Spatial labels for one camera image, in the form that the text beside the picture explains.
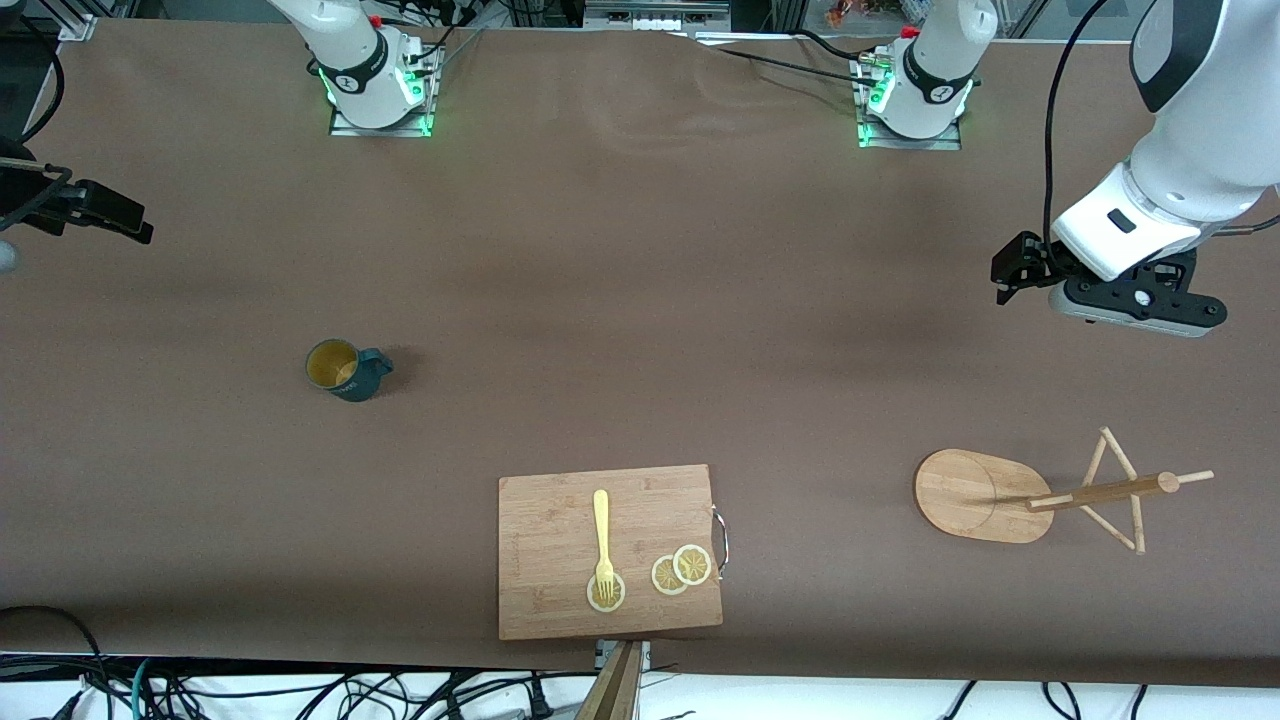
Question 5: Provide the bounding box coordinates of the wooden post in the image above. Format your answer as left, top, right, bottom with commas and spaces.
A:
575, 642, 643, 720

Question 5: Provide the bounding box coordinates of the white power strip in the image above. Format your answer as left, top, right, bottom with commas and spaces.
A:
585, 0, 731, 31

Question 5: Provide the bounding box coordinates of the yellow plastic fork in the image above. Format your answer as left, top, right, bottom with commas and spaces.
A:
593, 489, 616, 604

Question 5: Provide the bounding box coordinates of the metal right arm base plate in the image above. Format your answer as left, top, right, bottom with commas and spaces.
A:
330, 40, 441, 138

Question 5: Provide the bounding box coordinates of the wooden cutting board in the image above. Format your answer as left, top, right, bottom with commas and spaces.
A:
498, 464, 729, 641

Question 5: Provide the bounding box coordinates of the black looped floor cable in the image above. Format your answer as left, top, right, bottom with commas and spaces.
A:
0, 605, 111, 720

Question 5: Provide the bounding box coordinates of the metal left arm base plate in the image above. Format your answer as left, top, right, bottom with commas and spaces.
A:
855, 50, 963, 151

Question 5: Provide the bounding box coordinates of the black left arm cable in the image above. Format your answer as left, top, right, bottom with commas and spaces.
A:
1043, 0, 1111, 256

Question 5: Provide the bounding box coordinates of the black table cable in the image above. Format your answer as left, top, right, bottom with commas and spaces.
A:
795, 28, 886, 63
695, 38, 873, 79

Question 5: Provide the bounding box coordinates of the wooden cup rack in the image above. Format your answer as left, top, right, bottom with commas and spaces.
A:
914, 427, 1215, 556

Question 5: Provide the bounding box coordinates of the dark teal mug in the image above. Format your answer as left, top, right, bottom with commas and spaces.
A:
305, 338, 394, 403

